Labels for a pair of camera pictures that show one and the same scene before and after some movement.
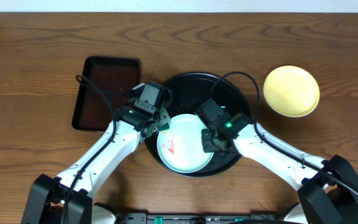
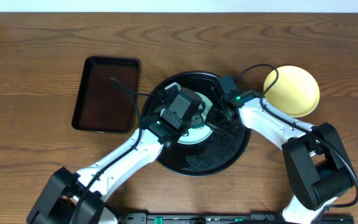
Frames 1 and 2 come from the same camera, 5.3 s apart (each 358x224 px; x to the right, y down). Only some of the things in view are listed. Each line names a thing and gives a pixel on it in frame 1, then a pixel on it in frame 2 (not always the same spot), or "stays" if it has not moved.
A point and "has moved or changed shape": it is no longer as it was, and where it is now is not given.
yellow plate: [291, 91] stays
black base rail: [201, 219] stays
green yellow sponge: [164, 128] has moved or changed shape
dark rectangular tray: [118, 76] stays
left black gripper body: [160, 121] → [196, 117]
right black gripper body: [208, 145] → [232, 122]
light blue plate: [180, 149] has moved or changed shape
